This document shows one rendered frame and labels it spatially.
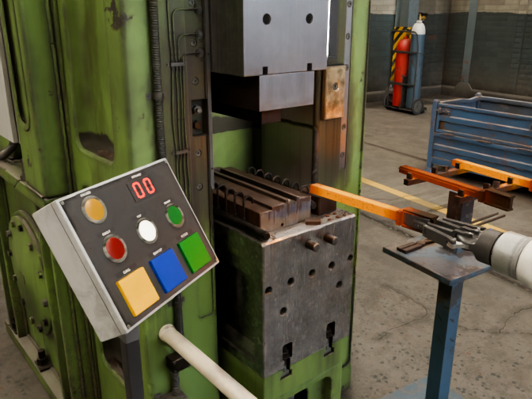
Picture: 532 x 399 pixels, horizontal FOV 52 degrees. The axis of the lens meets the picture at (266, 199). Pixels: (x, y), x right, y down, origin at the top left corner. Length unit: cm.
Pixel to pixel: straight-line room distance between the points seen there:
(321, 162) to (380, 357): 115
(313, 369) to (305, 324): 19
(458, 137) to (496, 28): 513
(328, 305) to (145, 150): 78
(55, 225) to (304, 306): 89
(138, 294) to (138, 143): 49
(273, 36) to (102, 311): 82
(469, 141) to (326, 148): 355
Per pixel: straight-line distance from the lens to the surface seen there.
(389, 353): 273
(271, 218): 158
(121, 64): 143
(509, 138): 516
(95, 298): 109
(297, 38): 154
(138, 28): 143
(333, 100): 184
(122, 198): 116
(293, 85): 154
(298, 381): 187
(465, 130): 537
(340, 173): 196
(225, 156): 203
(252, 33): 144
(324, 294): 177
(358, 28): 193
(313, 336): 181
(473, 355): 283
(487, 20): 1047
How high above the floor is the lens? 153
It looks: 19 degrees down
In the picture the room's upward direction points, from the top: straight up
